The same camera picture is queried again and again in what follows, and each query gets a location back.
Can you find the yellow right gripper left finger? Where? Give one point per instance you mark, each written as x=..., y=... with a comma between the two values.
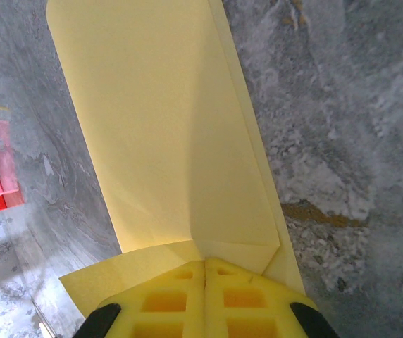
x=166, y=317

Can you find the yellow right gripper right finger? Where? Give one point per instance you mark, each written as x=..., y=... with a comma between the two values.
x=251, y=317

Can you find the yellow paper sheet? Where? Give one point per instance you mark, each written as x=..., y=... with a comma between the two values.
x=152, y=123

